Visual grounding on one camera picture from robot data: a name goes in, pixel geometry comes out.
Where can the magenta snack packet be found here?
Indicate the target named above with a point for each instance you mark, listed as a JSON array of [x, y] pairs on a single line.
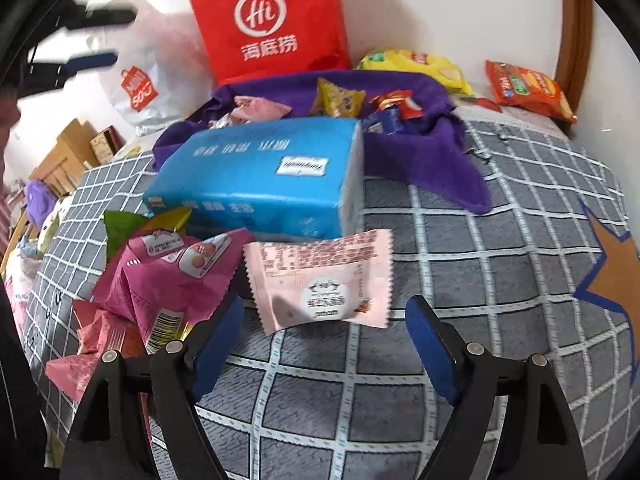
[[158, 287]]

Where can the yellow snack packet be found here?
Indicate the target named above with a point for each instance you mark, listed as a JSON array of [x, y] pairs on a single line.
[[334, 101]]

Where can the grey checked bed sheet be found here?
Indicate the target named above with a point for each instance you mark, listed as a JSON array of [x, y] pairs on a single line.
[[334, 401]]

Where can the blue small snack packet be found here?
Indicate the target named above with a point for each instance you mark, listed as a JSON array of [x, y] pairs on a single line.
[[384, 122]]

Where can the brown wooden door frame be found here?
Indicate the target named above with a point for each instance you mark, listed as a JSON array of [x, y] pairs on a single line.
[[575, 49]]

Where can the white Miniso plastic bag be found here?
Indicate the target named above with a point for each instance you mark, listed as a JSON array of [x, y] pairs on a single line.
[[162, 73]]

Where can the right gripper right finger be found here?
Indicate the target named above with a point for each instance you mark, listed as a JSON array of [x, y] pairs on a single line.
[[538, 440]]

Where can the blue tissue pack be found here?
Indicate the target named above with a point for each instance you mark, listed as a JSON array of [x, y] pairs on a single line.
[[284, 180]]

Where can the pink white snack packet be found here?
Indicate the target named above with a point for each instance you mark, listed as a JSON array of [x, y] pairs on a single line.
[[251, 109]]

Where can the yellow Lays chips bag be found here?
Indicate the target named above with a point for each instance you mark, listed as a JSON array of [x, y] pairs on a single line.
[[441, 69]]

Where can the wooden furniture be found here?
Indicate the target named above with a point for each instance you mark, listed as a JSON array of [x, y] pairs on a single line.
[[78, 148]]

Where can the purple towel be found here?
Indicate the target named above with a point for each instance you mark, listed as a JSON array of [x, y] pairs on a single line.
[[430, 154]]

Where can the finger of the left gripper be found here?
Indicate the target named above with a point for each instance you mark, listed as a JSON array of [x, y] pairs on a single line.
[[77, 15]]

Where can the light pink snack packet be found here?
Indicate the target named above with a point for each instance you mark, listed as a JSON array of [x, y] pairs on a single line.
[[349, 279]]

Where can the orange Lays chips bag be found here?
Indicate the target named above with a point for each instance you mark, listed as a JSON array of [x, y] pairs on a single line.
[[531, 90]]

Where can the red snack packet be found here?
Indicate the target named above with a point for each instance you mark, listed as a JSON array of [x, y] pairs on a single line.
[[401, 100]]

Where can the red Haidilao paper bag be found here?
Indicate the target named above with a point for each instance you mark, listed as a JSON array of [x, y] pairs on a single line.
[[253, 39]]

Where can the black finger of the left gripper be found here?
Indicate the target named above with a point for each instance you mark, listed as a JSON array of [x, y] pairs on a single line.
[[43, 77]]

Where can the green snack packet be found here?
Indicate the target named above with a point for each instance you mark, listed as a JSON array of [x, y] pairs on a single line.
[[121, 225]]

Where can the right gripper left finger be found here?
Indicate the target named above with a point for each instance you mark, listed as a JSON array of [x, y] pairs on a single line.
[[109, 440]]

